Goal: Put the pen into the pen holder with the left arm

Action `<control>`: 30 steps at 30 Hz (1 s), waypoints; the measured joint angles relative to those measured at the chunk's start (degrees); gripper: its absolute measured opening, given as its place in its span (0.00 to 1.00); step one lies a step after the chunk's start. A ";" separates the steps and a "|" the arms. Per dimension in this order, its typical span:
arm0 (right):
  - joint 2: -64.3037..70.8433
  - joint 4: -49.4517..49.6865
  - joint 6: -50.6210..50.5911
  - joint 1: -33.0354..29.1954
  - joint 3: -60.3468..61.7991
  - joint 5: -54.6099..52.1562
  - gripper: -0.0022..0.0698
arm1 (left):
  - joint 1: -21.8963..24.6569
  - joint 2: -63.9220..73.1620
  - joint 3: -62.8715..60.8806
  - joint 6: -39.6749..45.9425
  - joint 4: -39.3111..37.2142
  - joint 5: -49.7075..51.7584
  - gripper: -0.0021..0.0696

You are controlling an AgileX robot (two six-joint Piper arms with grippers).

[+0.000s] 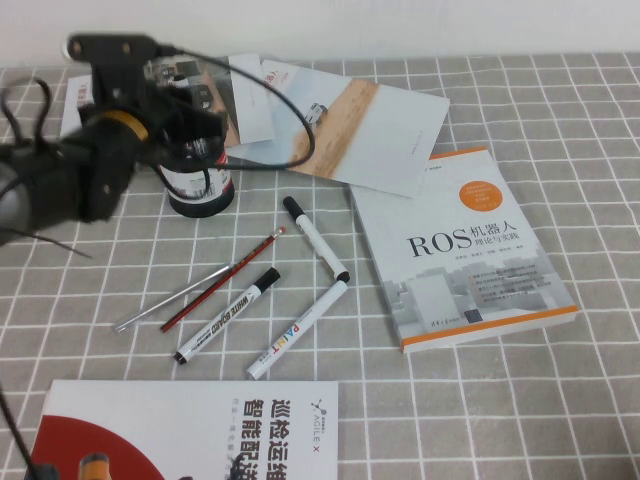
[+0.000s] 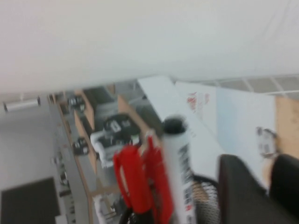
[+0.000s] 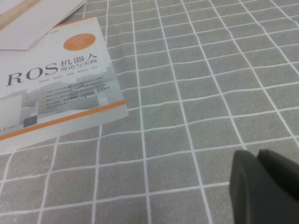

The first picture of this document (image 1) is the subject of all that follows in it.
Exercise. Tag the brochure with desert photo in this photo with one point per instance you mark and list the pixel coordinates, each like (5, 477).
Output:
(375, 140)

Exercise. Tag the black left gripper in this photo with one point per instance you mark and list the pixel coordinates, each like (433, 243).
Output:
(172, 122)

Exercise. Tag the red black striped pencil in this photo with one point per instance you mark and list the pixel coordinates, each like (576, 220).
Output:
(260, 249)

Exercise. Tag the black mesh pen holder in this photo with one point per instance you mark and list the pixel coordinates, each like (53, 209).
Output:
(200, 205)

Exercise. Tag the white board marker black cap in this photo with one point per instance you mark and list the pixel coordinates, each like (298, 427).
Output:
(225, 317)

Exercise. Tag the plain white marker black cap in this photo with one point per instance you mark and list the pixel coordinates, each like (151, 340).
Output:
(315, 240)

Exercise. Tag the white paint marker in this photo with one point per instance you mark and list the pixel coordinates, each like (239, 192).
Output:
(300, 327)

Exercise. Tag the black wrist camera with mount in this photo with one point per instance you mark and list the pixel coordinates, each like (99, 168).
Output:
(110, 47)

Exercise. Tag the white red AgileX brochure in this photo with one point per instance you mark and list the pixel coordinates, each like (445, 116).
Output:
(200, 430)

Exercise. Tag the white orange ROS book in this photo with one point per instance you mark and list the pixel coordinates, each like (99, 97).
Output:
(450, 280)

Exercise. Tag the silver grey pen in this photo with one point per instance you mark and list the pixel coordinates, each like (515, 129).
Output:
(150, 310)

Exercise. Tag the brochure with office photo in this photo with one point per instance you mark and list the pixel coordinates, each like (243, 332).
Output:
(250, 100)

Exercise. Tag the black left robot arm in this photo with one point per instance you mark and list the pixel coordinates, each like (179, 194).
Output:
(60, 175)

